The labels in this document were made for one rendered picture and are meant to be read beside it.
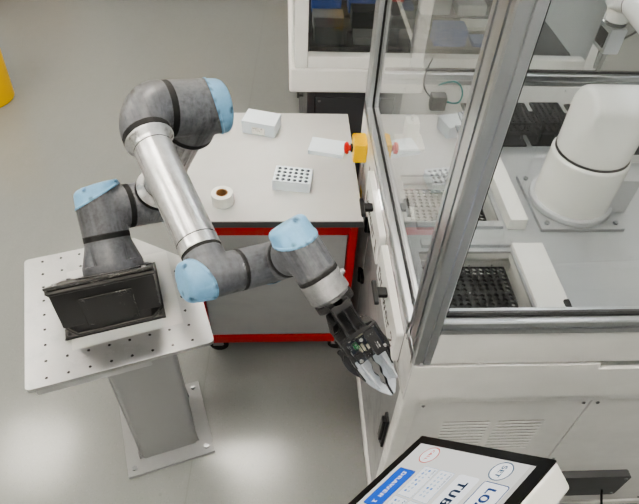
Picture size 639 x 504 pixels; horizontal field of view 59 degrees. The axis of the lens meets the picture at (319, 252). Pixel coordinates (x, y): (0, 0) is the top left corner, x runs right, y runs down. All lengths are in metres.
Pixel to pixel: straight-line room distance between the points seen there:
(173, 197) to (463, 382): 0.75
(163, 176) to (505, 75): 0.60
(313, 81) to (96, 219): 1.12
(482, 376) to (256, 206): 0.90
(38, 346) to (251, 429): 0.92
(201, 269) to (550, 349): 0.75
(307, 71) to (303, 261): 1.42
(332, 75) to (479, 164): 1.48
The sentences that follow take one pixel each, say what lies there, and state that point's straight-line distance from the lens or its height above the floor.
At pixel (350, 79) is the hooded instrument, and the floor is 0.86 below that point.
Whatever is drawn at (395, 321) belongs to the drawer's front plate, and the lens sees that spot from 1.31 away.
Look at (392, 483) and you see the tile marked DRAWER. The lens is 1.04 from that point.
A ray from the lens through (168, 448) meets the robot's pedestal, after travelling 2.16.
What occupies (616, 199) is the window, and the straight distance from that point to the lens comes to 1.02.
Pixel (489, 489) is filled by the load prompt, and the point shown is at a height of 1.15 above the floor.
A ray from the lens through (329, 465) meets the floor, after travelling 2.14.
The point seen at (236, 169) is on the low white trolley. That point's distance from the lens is 1.97.
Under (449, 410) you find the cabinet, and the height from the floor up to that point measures 0.72.
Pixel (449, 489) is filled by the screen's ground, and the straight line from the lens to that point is 0.95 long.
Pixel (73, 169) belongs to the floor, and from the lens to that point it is 3.41.
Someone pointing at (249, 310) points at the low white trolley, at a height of 0.29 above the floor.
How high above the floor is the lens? 1.96
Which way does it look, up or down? 46 degrees down
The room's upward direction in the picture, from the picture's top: 3 degrees clockwise
